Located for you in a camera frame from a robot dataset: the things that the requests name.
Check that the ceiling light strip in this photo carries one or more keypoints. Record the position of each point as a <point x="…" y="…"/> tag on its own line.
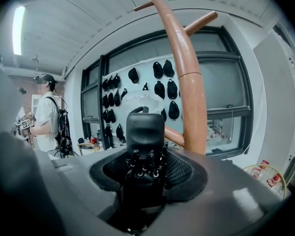
<point x="18" y="31"/>

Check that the row of drink bottles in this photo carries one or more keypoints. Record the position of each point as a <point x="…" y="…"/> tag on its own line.
<point x="93" y="139"/>

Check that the group of black caps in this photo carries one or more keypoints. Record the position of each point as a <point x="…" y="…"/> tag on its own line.
<point x="172" y="90"/>

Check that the white display panel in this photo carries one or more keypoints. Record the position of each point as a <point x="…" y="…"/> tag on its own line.
<point x="145" y="67"/>

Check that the clear jar with red lid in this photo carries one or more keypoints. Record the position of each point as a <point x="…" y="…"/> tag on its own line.
<point x="256" y="173"/>
<point x="274" y="180"/>
<point x="265" y="163"/>

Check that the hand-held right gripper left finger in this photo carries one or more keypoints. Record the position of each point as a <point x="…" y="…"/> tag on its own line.
<point x="83" y="193"/>

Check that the wooden coat rack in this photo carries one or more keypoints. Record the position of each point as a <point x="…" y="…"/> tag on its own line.
<point x="191" y="107"/>

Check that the black-framed window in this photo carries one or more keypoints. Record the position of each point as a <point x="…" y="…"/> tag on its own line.
<point x="223" y="87"/>
<point x="89" y="102"/>

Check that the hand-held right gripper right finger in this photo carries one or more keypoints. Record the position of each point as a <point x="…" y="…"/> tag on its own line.
<point x="211" y="200"/>

